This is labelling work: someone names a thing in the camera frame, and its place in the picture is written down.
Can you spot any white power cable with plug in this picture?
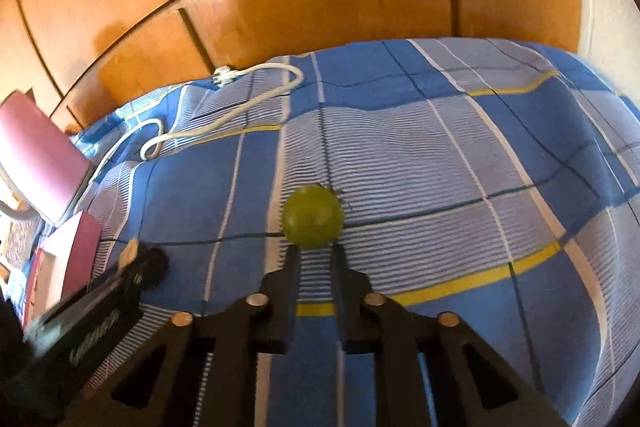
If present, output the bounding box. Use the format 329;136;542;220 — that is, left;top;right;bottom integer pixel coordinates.
60;63;305;228

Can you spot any pink electric kettle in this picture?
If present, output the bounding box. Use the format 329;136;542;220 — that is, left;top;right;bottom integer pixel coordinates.
0;89;96;225

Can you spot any green lime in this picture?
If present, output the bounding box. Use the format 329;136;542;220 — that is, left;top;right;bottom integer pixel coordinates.
281;185;345;250

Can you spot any dark speckled slab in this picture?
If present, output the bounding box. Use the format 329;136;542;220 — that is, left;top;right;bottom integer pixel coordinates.
0;219;43;268

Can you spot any pink box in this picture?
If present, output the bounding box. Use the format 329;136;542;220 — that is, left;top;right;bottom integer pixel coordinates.
22;211;103;323

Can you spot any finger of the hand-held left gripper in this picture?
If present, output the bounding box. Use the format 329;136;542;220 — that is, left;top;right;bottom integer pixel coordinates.
87;249;153;310

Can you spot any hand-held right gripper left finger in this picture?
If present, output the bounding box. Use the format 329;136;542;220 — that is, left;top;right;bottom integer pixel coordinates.
65;244;303;427

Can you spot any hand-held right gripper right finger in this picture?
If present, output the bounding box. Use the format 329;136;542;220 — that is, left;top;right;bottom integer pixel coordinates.
330;244;571;427

